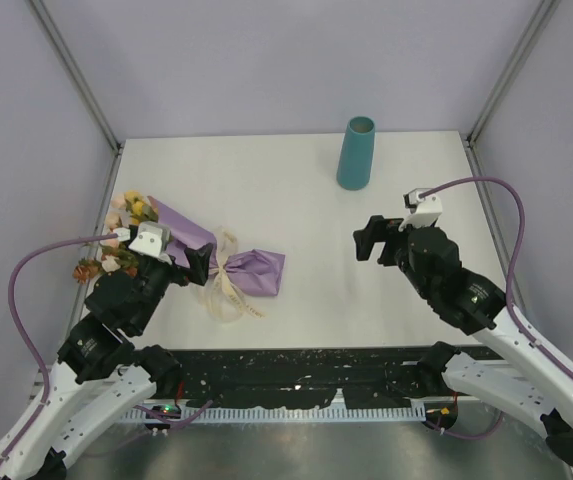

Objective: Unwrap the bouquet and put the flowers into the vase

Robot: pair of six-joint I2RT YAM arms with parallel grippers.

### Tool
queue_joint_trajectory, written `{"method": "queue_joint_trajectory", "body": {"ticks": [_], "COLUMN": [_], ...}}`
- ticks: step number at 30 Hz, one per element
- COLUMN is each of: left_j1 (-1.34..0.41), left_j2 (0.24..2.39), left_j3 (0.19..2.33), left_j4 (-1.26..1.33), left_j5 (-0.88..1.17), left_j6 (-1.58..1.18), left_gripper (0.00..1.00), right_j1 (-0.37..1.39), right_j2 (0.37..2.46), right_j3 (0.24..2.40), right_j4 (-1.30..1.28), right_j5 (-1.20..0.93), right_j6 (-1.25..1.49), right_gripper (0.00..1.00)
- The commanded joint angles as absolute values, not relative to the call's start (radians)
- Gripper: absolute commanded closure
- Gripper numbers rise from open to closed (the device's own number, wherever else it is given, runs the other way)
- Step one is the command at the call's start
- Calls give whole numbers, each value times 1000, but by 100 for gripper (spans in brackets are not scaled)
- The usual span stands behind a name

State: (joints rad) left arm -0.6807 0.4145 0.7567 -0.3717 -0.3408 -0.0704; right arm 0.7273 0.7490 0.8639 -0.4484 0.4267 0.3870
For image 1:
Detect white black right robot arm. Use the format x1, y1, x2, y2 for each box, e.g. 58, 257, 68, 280
353, 215, 573, 468

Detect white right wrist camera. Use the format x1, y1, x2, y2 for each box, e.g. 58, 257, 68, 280
399, 189, 443, 232

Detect aluminium frame post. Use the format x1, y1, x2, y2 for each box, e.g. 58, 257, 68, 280
28, 0, 125, 156
463, 0, 560, 149

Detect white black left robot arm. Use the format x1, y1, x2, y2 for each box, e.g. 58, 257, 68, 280
0, 244, 213, 479

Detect purple wrapping paper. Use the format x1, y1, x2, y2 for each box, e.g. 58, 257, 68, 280
148, 196, 286, 297

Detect teal ceramic vase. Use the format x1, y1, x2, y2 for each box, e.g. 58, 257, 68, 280
336, 116, 375, 191

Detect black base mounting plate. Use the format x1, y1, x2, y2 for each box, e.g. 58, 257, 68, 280
130, 347, 467, 409

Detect white slotted cable duct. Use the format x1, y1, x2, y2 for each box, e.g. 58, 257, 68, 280
120, 404, 427, 424

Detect left aluminium frame post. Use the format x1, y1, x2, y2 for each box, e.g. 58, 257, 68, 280
28, 0, 125, 156

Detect artificial flower bunch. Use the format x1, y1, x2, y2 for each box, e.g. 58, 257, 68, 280
72, 188, 160, 285

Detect right aluminium frame post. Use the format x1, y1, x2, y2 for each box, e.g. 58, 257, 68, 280
463, 0, 560, 149

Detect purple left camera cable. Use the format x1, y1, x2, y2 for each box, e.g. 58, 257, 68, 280
0, 232, 120, 479

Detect cream printed ribbon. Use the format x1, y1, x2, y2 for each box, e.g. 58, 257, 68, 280
194, 227, 265, 324

